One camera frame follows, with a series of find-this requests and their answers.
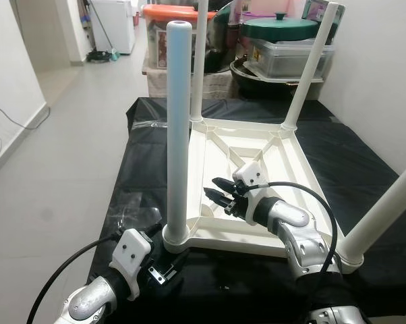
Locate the black wok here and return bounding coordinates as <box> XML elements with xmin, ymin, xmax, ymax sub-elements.
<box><xmin>230</xmin><ymin>57</ymin><xmax>319</xmax><ymax>99</ymax></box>

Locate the clear tape strip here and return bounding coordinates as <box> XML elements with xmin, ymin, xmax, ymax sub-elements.
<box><xmin>119</xmin><ymin>192</ymin><xmax>164</xmax><ymax>231</ymax></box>
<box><xmin>132</xmin><ymin>119</ymin><xmax>171</xmax><ymax>132</ymax></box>

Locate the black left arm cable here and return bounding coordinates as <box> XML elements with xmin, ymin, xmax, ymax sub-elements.
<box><xmin>26</xmin><ymin>233</ymin><xmax>129</xmax><ymax>324</ymax></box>

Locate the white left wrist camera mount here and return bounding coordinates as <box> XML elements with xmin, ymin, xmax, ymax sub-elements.
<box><xmin>112</xmin><ymin>229</ymin><xmax>154</xmax><ymax>301</ymax></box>

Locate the black tablecloth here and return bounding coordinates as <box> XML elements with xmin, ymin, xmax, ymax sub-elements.
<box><xmin>87</xmin><ymin>98</ymin><xmax>406</xmax><ymax>324</ymax></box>

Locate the mop with green head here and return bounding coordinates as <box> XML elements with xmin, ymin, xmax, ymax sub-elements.
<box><xmin>85</xmin><ymin>0</ymin><xmax>120</xmax><ymax>63</ymax></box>

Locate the white plastic table leg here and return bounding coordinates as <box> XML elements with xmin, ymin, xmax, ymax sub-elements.
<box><xmin>190</xmin><ymin>0</ymin><xmax>210</xmax><ymax>126</ymax></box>
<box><xmin>338</xmin><ymin>154</ymin><xmax>406</xmax><ymax>272</ymax></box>
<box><xmin>281</xmin><ymin>2</ymin><xmax>345</xmax><ymax>133</ymax></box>
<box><xmin>161</xmin><ymin>20</ymin><xmax>196</xmax><ymax>254</ymax></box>

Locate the white chest appliance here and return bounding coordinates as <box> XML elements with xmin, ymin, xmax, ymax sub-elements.
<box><xmin>95</xmin><ymin>0</ymin><xmax>137</xmax><ymax>55</ymax></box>

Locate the black bag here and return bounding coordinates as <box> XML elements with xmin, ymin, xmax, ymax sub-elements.
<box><xmin>206</xmin><ymin>0</ymin><xmax>252</xmax><ymax>69</ymax></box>

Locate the black wall cable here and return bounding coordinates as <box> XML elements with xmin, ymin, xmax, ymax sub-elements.
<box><xmin>0</xmin><ymin>98</ymin><xmax>53</xmax><ymax>130</ymax></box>

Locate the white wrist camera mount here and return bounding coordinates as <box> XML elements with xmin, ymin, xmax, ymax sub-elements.
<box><xmin>232</xmin><ymin>162</ymin><xmax>270</xmax><ymax>221</ymax></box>
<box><xmin>112</xmin><ymin>229</ymin><xmax>154</xmax><ymax>301</ymax></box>

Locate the clear container with green lid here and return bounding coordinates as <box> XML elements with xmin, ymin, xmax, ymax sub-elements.
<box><xmin>240</xmin><ymin>12</ymin><xmax>336</xmax><ymax>82</ymax></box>

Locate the beige table cover cloth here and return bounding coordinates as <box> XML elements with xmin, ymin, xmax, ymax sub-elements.
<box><xmin>144</xmin><ymin>64</ymin><xmax>237</xmax><ymax>99</ymax></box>

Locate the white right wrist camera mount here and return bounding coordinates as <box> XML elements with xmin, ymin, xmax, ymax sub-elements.
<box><xmin>232</xmin><ymin>162</ymin><xmax>270</xmax><ymax>221</ymax></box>

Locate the white plastic children table top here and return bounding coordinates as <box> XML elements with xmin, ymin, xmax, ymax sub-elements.
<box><xmin>161</xmin><ymin>118</ymin><xmax>366</xmax><ymax>274</ymax></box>

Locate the clear storage box orange lid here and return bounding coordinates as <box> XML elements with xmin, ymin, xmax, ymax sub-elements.
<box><xmin>142</xmin><ymin>3</ymin><xmax>200</xmax><ymax>72</ymax></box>

